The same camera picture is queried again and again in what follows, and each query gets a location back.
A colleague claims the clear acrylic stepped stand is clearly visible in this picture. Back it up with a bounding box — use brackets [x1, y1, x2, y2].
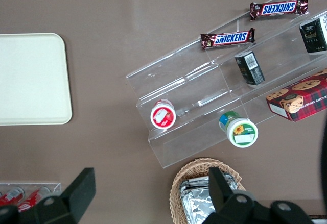
[125, 0, 327, 169]

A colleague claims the red tartan cookie box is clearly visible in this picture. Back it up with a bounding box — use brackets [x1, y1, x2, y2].
[265, 68, 327, 123]

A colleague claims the Snickers chocolate bar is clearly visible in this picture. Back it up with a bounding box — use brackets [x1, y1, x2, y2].
[200, 27, 255, 51]
[249, 0, 309, 21]

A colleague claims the small black carton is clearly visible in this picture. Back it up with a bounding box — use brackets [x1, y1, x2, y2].
[298, 17, 327, 54]
[234, 51, 266, 86]

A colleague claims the red lid yogurt cup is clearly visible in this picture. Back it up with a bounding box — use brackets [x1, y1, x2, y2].
[150, 99, 177, 130]

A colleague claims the cream plastic tray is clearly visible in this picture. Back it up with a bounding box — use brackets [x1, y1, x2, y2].
[0, 32, 73, 126]

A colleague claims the red cola bottle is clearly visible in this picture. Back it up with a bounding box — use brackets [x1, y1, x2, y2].
[17, 189, 47, 212]
[0, 187, 25, 207]

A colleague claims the green lid yogurt cup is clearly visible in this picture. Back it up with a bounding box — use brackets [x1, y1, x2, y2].
[219, 111, 259, 148]

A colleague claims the oval light wicker basket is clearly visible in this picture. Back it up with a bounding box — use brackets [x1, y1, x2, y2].
[170, 157, 247, 224]

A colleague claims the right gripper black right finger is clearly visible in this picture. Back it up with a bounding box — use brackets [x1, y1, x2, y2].
[206, 167, 256, 224]

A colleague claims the clear acrylic bottle rack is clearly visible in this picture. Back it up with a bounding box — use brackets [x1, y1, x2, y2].
[0, 182, 62, 209]

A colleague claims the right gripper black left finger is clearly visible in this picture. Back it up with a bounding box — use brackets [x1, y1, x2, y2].
[25, 167, 97, 224]

